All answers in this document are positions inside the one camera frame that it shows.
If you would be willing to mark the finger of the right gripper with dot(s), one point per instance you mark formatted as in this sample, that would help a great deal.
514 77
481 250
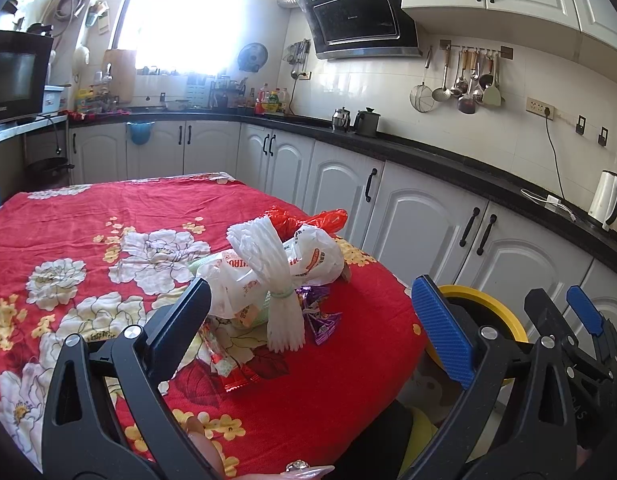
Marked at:
556 336
601 329

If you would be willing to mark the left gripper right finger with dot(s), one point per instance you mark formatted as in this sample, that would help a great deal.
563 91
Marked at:
537 438

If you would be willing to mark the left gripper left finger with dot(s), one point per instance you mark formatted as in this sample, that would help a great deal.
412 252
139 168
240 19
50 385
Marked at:
82 438

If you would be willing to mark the purple candy wrapper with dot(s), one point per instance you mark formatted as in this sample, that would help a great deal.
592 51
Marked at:
320 323

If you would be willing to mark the white printed plastic bag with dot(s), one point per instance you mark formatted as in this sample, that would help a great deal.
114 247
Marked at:
314 257

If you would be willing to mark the white ribbed plastic bundle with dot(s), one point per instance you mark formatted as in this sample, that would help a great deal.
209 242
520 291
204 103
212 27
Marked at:
257 243

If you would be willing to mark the red plastic bag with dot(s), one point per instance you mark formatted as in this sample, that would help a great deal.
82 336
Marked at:
286 224

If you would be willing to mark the red snack wrapper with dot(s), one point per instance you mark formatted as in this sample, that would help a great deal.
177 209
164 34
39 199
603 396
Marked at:
229 351

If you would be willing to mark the yellow rimmed trash bin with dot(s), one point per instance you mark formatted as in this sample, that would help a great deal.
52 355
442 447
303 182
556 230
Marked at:
493 309

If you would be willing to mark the left hand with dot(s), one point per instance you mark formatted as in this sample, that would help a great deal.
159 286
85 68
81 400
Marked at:
211 454

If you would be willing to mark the white electric kettle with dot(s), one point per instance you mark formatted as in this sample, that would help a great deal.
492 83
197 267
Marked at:
603 208

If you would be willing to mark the black countertop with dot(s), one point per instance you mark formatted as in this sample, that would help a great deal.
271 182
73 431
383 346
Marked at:
474 176

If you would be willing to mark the white lower cabinets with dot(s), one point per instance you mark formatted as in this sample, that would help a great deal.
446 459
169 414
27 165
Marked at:
411 222

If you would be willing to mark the red floral tablecloth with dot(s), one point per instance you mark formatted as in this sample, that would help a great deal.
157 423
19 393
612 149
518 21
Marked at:
92 259

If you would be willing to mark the green spatula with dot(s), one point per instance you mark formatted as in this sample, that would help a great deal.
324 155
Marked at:
491 95

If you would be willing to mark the dark round ladle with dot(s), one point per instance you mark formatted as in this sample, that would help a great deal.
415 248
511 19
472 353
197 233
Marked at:
466 104

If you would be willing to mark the steel ladle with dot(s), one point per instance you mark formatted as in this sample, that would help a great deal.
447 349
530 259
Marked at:
443 93

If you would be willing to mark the dark green enamel pot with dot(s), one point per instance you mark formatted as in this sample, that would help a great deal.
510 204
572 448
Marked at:
366 123

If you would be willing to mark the steel teapot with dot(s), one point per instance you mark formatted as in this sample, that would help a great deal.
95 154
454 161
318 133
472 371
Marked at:
341 120

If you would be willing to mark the white upper cabinet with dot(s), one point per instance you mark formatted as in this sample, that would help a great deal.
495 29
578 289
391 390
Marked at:
582 31

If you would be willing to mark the blue hanging bin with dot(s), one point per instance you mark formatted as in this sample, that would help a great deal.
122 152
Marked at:
139 133

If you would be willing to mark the wooden cutting board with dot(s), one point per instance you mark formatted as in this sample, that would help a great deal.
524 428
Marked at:
120 65

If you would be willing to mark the condiment bottles group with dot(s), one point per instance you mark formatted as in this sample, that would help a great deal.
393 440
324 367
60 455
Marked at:
269 101

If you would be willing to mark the black range hood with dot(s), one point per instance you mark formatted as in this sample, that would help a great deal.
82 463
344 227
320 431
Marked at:
360 29

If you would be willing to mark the black microwave oven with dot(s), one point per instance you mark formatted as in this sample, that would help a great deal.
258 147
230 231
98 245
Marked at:
24 62

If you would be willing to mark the black wall hook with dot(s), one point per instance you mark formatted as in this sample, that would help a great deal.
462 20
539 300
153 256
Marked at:
602 139
580 125

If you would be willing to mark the wall power strip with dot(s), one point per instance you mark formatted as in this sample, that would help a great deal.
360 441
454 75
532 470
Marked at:
539 108

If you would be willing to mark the wire mesh skimmer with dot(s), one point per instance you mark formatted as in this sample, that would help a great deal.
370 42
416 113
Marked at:
421 95

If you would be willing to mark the blue wall fan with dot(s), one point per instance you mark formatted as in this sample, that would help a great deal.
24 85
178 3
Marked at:
252 57

